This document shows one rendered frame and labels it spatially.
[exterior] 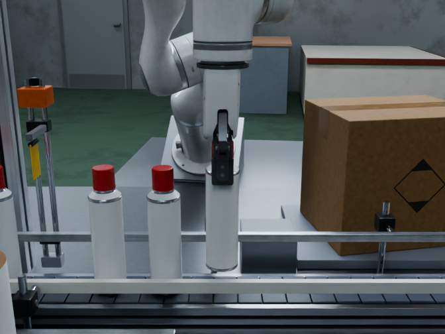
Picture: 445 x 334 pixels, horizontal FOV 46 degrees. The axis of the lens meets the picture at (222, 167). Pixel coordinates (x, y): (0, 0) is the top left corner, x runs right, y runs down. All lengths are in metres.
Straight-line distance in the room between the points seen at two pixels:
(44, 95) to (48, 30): 8.47
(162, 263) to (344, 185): 0.38
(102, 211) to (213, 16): 0.33
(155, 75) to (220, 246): 0.54
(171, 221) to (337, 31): 7.87
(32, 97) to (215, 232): 0.36
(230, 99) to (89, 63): 8.38
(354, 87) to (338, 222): 5.33
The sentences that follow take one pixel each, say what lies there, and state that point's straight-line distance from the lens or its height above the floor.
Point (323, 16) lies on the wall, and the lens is 8.55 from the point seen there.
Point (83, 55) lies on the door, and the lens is 9.10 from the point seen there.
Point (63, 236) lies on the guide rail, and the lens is 0.91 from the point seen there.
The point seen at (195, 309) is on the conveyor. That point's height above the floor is 0.88.
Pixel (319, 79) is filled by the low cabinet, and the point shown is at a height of 0.50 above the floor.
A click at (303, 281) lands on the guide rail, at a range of 0.84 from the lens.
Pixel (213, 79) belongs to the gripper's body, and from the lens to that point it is 0.72.
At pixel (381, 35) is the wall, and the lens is 8.67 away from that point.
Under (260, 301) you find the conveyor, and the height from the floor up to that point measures 0.88.
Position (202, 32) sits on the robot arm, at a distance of 0.73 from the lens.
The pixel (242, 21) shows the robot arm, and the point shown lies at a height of 1.30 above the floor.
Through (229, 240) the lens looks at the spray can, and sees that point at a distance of 0.82.
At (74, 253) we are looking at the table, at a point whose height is 0.83.
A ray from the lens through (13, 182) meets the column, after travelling 1.00.
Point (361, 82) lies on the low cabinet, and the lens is 6.35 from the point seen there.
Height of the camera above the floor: 1.32
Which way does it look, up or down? 17 degrees down
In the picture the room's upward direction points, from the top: straight up
